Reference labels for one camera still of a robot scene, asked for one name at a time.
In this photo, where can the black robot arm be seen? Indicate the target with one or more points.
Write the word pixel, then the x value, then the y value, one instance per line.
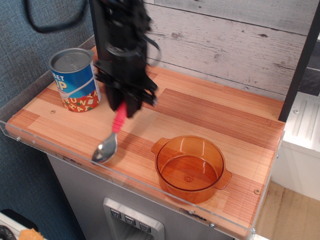
pixel 120 28

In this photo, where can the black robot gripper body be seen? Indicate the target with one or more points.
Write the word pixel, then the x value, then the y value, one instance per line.
pixel 128 70

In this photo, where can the dark right frame post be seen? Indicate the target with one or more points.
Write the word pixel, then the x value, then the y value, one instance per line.
pixel 305 56

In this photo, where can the black and orange object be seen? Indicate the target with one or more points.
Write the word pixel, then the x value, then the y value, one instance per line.
pixel 14 226

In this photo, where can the white toy sink unit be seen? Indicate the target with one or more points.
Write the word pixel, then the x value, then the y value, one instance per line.
pixel 297 165

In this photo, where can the silver dispenser button panel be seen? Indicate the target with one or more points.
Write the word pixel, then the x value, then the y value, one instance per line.
pixel 126 223

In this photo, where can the orange transparent plastic pot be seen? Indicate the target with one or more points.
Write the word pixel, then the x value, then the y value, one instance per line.
pixel 190 167

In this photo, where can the red handled metal spoon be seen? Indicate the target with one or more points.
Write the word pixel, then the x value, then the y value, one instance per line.
pixel 107 149

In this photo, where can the grey toy fridge cabinet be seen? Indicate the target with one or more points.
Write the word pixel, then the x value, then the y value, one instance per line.
pixel 85 192

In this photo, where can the clear acrylic table guard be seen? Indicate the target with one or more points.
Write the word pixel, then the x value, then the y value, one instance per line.
pixel 243 125

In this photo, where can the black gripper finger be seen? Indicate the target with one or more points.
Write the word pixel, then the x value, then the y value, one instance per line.
pixel 132 105
pixel 115 96

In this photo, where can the blue soup can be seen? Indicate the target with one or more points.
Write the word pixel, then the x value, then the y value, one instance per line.
pixel 74 75

